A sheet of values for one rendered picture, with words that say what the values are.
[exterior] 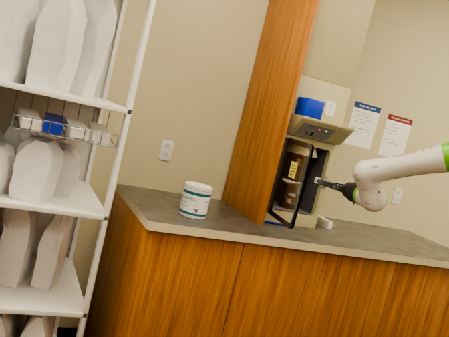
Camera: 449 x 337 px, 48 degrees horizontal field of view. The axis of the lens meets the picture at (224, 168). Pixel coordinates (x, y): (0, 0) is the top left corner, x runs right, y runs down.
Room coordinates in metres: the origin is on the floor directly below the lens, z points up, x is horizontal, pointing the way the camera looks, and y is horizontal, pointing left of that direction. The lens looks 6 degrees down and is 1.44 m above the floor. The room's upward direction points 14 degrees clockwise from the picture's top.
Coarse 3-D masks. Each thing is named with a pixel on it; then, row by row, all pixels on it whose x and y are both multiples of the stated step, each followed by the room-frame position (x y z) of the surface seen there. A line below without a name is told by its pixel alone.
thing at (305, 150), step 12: (288, 144) 2.53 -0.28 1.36; (300, 144) 2.40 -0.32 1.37; (312, 144) 2.29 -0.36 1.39; (288, 156) 2.50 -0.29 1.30; (300, 156) 2.37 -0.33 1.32; (288, 168) 2.46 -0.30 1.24; (300, 168) 2.34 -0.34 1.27; (300, 180) 2.31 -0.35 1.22; (276, 192) 2.53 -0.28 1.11; (288, 192) 2.40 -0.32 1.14; (300, 192) 2.28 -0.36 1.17; (276, 204) 2.50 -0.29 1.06; (288, 204) 2.36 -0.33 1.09; (276, 216) 2.46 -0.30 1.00; (288, 216) 2.33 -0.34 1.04; (288, 228) 2.30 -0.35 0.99
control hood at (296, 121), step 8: (296, 120) 2.52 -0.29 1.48; (304, 120) 2.49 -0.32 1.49; (312, 120) 2.50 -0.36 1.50; (320, 120) 2.52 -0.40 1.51; (288, 128) 2.57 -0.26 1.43; (296, 128) 2.53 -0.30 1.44; (328, 128) 2.56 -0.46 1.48; (336, 128) 2.57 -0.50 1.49; (344, 128) 2.58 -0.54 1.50; (352, 128) 2.60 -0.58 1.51; (304, 136) 2.60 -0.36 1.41; (336, 136) 2.62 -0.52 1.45; (344, 136) 2.63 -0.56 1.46
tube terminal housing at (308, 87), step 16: (304, 80) 2.59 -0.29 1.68; (320, 80) 2.63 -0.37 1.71; (304, 96) 2.60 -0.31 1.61; (320, 96) 2.64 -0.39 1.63; (336, 96) 2.68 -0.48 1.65; (336, 112) 2.69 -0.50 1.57; (320, 144) 2.67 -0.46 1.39; (336, 144) 2.71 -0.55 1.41; (320, 192) 2.70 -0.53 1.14; (320, 208) 2.71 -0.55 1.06; (304, 224) 2.68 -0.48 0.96
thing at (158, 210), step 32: (128, 192) 2.50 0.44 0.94; (160, 192) 2.70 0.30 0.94; (160, 224) 2.04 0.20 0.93; (192, 224) 2.15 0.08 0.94; (224, 224) 2.30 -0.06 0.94; (256, 224) 2.47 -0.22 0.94; (352, 224) 3.19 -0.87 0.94; (352, 256) 2.45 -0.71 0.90; (384, 256) 2.53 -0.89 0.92; (416, 256) 2.64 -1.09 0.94; (448, 256) 2.87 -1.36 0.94
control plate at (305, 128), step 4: (304, 124) 2.52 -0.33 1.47; (308, 124) 2.52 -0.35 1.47; (300, 128) 2.54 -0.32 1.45; (304, 128) 2.54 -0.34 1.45; (308, 128) 2.54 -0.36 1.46; (312, 128) 2.55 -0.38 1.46; (316, 128) 2.55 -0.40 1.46; (320, 128) 2.56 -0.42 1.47; (324, 128) 2.56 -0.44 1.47; (296, 132) 2.56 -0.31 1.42; (300, 132) 2.56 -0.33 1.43; (304, 132) 2.57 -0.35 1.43; (308, 132) 2.57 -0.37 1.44; (316, 132) 2.58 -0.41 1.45; (320, 132) 2.58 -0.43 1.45; (324, 132) 2.58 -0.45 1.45; (328, 132) 2.59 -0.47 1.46; (332, 132) 2.59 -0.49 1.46; (312, 136) 2.60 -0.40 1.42; (316, 136) 2.60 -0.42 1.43; (320, 136) 2.61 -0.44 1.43; (328, 136) 2.61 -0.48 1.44
